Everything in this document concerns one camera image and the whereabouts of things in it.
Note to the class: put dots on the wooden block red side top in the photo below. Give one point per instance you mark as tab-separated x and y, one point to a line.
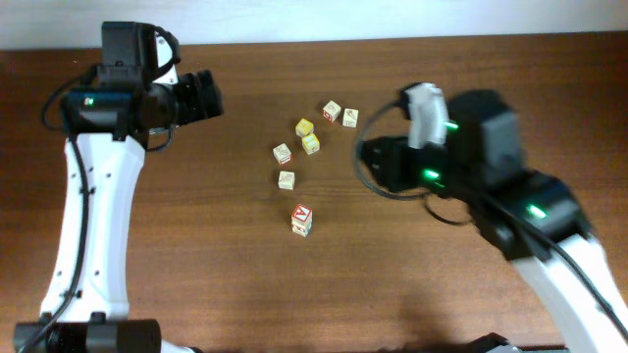
331	111

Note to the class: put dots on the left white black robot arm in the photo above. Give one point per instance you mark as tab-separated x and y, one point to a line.
108	115

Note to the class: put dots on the plain wooden block lower left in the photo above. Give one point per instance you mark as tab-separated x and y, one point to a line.
286	180

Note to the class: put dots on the red X letter block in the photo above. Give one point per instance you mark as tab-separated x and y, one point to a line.
302	215

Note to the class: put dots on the yellow block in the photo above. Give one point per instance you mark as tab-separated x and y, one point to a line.
310	143
303	128

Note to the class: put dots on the wooden block red circle letter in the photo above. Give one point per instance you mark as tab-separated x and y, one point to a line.
301	231

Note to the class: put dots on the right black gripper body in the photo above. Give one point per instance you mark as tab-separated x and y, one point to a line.
375	160

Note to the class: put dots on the wooden block left red edge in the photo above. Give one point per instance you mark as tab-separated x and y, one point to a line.
282	154

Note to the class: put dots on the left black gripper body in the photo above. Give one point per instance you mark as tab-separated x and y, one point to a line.
194	101

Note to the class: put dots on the yellow block lower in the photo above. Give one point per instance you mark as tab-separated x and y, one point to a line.
310	143

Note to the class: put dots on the wooden block red P letter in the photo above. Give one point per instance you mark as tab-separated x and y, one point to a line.
301	225

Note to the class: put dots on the wooden block top right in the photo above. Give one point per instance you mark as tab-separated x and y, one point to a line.
350	117

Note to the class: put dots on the yellow block upper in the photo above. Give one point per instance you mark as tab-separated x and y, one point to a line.
303	128

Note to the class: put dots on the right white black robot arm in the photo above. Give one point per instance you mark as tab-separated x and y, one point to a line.
468	148

